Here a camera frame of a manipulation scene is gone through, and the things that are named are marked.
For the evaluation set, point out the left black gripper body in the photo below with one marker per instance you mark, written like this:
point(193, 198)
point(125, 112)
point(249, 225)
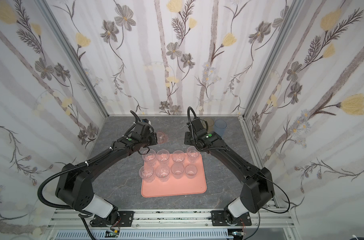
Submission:
point(153, 139)

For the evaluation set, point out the clear faceted glass five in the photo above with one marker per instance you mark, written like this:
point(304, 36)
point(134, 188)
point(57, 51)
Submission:
point(163, 156)

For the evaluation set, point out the clear faceted glass three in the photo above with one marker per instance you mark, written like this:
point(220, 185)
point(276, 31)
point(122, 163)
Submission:
point(193, 154)

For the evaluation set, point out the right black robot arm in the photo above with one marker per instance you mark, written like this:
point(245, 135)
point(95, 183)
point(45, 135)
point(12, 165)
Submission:
point(258, 188)

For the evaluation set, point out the blue tinted cup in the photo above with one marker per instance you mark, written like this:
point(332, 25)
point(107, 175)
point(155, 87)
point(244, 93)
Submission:
point(220, 127)

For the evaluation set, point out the clear faceted glass four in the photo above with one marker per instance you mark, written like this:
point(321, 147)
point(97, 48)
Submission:
point(178, 156)

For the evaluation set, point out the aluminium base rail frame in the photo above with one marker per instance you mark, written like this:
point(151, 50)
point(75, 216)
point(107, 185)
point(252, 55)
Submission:
point(261, 226)

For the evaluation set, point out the clear faceted glass two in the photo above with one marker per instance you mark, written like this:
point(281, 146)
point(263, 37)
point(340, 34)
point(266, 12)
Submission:
point(147, 173)

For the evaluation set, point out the yellow tinted cup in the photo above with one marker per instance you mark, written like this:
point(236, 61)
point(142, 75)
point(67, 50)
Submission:
point(210, 124)

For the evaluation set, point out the clear faceted glass six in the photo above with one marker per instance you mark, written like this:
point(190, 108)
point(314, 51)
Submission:
point(150, 158)

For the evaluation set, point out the clear faceted glass one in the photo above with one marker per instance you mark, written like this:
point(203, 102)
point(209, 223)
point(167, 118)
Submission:
point(163, 172)

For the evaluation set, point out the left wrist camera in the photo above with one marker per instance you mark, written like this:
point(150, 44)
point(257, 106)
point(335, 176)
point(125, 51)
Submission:
point(146, 121)

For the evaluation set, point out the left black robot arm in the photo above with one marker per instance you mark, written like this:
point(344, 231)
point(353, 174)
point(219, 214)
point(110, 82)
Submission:
point(75, 181)

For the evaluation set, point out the pink rectangular tray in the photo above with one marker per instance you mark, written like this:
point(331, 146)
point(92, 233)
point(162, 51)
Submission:
point(176, 187)

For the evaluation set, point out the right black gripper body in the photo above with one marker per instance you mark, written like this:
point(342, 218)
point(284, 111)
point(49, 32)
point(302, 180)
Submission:
point(188, 139)

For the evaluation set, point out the frosted cup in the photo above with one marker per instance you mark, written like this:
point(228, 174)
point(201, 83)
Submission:
point(178, 170)
point(191, 171)

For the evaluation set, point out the white slotted cable duct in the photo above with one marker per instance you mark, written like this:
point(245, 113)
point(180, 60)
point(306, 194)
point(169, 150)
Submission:
point(170, 234)

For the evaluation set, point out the pink tinted cup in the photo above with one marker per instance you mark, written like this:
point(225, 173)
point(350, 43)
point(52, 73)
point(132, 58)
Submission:
point(162, 138)

